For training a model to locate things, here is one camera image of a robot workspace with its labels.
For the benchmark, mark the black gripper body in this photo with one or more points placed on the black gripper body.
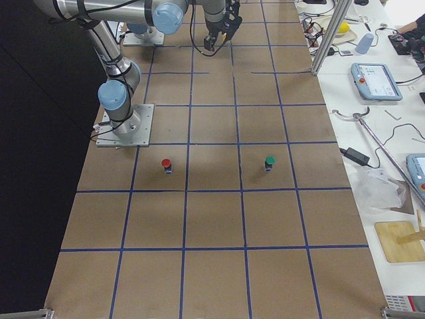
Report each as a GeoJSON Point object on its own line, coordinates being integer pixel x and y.
{"type": "Point", "coordinates": [212, 32]}

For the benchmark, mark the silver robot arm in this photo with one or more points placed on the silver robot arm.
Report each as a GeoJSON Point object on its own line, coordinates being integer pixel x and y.
{"type": "Point", "coordinates": [166, 17]}
{"type": "Point", "coordinates": [123, 75]}

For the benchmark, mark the green push button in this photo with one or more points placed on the green push button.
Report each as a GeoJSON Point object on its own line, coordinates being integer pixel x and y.
{"type": "Point", "coordinates": [269, 163]}

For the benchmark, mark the red push button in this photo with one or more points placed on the red push button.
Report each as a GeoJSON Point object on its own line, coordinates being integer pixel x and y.
{"type": "Point", "coordinates": [167, 165]}

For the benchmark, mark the yellow lemon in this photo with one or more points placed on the yellow lemon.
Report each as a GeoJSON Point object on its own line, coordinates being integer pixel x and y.
{"type": "Point", "coordinates": [343, 28]}

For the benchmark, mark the blue plastic cup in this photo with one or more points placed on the blue plastic cup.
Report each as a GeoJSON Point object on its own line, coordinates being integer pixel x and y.
{"type": "Point", "coordinates": [364, 44]}

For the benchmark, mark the teach pendant with screen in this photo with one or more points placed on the teach pendant with screen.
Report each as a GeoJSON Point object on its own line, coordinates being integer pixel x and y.
{"type": "Point", "coordinates": [375, 82]}

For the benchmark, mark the metal reacher grabber stick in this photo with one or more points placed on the metal reacher grabber stick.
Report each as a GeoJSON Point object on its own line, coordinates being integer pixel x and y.
{"type": "Point", "coordinates": [360, 118]}

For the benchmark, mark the black power adapter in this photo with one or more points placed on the black power adapter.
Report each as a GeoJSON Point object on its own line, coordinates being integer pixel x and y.
{"type": "Point", "coordinates": [356, 156]}

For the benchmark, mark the clear plastic bag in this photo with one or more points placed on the clear plastic bag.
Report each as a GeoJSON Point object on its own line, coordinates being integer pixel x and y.
{"type": "Point", "coordinates": [375, 189]}

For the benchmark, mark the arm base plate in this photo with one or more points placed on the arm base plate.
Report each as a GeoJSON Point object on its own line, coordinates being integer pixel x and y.
{"type": "Point", "coordinates": [153, 39]}
{"type": "Point", "coordinates": [135, 131]}

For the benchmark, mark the aluminium frame post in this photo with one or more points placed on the aluminium frame post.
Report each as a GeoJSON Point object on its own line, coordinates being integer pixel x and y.
{"type": "Point", "coordinates": [337, 18]}

